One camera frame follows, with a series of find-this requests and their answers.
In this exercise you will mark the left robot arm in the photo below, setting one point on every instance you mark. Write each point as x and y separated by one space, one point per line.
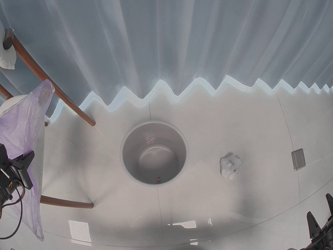
4 189

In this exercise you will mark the white curtain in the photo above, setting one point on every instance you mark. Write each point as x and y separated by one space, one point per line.
166 35

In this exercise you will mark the wooden chair with white cushions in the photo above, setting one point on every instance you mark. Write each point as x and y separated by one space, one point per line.
65 99

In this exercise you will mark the purple plastic bag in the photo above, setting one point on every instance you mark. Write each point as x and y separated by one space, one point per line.
23 118

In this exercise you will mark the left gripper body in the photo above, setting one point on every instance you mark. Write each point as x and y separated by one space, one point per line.
22 177

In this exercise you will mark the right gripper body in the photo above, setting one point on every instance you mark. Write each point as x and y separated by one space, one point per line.
324 237

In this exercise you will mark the white trash bin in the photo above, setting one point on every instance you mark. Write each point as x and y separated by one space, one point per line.
129 150

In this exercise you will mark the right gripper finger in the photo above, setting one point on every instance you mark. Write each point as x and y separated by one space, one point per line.
329 206
313 225

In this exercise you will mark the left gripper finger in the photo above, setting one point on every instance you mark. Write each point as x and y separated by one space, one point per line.
26 158

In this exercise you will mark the crumpled white paper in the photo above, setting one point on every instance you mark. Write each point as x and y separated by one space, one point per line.
229 165

